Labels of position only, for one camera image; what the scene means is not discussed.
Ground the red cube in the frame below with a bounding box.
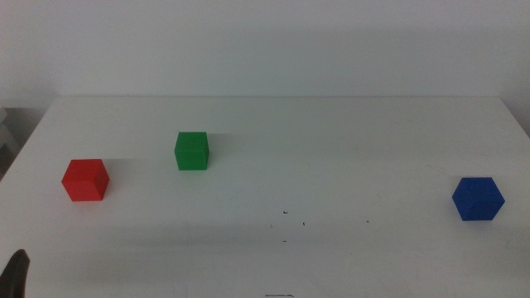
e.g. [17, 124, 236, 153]
[60, 158, 111, 203]

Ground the green cube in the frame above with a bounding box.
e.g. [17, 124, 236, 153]
[173, 131, 210, 171]

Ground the blue cube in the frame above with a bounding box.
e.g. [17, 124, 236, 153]
[451, 176, 506, 222]

